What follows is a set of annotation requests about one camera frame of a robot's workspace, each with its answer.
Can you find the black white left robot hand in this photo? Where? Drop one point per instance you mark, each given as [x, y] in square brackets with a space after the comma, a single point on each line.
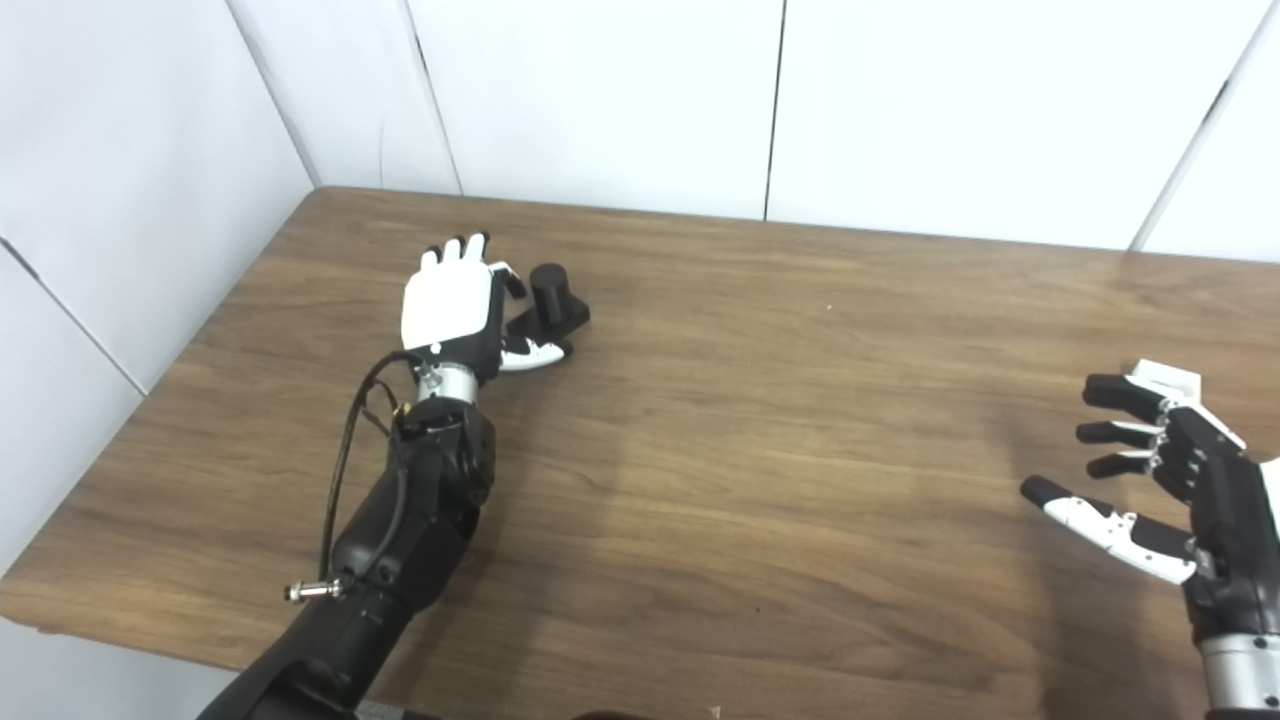
[450, 305]

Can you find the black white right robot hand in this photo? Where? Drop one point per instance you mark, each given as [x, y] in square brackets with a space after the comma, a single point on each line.
[1230, 510]

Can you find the black peg with square base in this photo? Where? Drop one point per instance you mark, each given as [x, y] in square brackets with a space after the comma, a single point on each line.
[550, 300]

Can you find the white square piece with hole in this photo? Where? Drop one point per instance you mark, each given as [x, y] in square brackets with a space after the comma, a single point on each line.
[1170, 380]

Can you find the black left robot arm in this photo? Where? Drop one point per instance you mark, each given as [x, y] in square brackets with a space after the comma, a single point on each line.
[410, 540]

